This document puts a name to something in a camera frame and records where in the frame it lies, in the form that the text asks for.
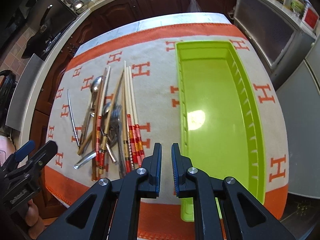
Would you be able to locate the red box on counter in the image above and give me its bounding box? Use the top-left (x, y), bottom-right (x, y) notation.
top-left (302, 5), bottom-right (319, 32)

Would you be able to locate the white plastic bag hanging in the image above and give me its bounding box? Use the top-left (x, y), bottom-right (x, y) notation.
top-left (187, 0), bottom-right (202, 12)

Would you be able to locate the orange white H-pattern cloth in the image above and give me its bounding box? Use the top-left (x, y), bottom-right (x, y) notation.
top-left (44, 23), bottom-right (289, 239)

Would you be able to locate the steel fork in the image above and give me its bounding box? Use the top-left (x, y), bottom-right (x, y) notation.
top-left (111, 105), bottom-right (126, 178)

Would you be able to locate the steel kettle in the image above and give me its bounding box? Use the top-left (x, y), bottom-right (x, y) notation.
top-left (72, 0), bottom-right (87, 15)

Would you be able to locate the stainless steel oven cabinet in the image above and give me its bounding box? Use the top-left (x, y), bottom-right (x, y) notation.
top-left (234, 0), bottom-right (316, 89)

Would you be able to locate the twisted steel chopstick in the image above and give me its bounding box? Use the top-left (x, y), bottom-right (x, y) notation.
top-left (67, 90), bottom-right (80, 147)

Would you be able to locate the grey refrigerator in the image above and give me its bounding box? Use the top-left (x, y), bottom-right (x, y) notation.
top-left (277, 40), bottom-right (320, 199)

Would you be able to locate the white chopstick orange band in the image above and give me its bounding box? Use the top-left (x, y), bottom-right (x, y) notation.
top-left (125, 66), bottom-right (141, 167)

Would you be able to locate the steel stove side panel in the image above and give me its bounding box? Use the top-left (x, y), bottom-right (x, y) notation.
top-left (5, 54), bottom-right (43, 132)

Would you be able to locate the person's left hand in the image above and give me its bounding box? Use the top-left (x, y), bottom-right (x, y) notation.
top-left (25, 199), bottom-right (46, 239)

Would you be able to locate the large steel spoon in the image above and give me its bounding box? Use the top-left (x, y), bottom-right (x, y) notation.
top-left (80, 76), bottom-right (103, 146)

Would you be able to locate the white chopstick red striped end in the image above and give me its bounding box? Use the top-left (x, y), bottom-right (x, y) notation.
top-left (95, 66), bottom-right (111, 169)

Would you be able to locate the lime green plastic tray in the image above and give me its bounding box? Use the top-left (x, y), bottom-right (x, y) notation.
top-left (174, 40), bottom-right (266, 222)

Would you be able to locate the small steel spoon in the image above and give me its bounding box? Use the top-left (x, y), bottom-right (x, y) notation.
top-left (101, 101), bottom-right (117, 164)

